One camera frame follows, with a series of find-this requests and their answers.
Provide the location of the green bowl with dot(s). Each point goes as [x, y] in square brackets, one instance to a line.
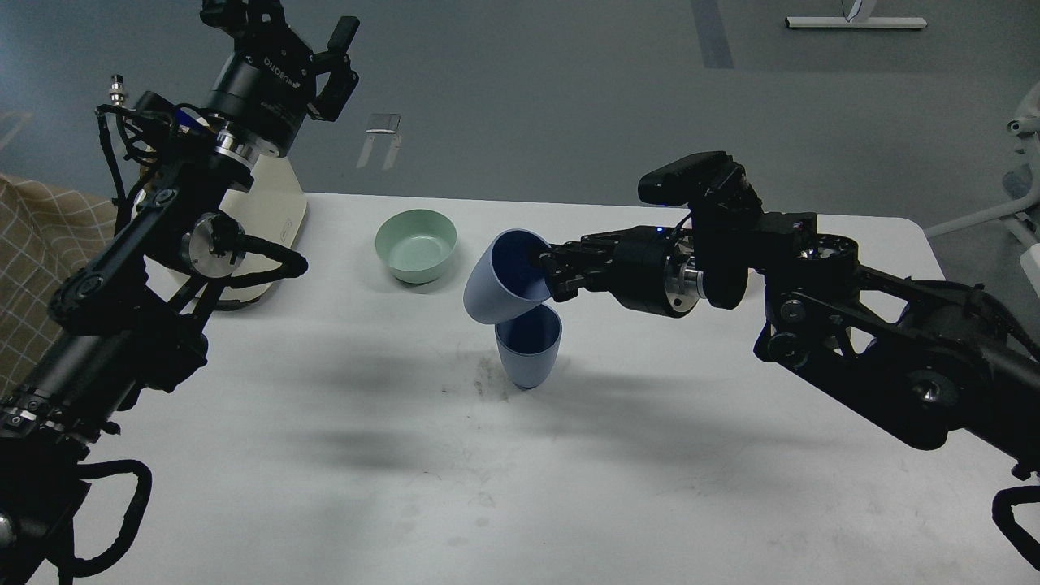
[416, 246]

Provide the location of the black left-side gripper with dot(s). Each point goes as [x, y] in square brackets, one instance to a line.
[262, 94]

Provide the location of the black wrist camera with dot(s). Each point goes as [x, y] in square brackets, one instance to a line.
[674, 184]

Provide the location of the black left-side robot arm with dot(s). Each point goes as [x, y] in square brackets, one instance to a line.
[133, 317]

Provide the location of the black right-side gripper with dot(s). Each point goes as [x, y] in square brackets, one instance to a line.
[645, 268]

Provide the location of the white stand base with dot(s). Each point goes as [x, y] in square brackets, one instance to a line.
[858, 15]

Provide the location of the black right-side robot arm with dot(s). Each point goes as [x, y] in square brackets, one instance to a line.
[917, 358]

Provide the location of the white chair frame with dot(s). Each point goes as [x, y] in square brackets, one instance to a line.
[1022, 190]

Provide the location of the cream white toaster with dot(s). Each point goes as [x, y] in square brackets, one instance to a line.
[273, 209]

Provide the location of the blue cup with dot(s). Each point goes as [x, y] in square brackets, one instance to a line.
[508, 279]
[528, 346]

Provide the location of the checkered beige cloth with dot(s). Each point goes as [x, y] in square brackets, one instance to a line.
[47, 233]

